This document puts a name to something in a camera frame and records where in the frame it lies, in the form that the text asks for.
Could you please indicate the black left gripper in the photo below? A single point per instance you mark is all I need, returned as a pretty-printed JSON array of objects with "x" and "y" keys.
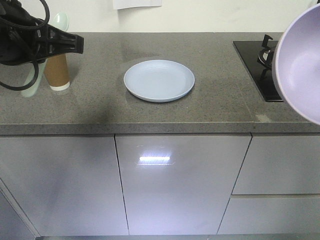
[{"x": 25, "y": 38}]

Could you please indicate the brown paper cup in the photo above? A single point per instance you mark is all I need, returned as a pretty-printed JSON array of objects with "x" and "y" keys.
[{"x": 57, "y": 73}]

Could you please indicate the purple plastic bowl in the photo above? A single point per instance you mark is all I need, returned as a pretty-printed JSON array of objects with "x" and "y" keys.
[{"x": 296, "y": 65}]

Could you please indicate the light blue round plate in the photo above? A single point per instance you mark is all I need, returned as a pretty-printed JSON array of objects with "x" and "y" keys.
[{"x": 159, "y": 81}]

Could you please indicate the white paper sheet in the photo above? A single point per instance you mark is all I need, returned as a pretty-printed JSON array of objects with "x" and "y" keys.
[{"x": 126, "y": 4}]

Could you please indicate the black gas stove top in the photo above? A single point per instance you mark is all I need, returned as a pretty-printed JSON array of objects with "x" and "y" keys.
[{"x": 248, "y": 51}]

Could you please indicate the black stove burner grate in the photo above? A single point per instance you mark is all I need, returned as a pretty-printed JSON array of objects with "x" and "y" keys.
[{"x": 265, "y": 56}]

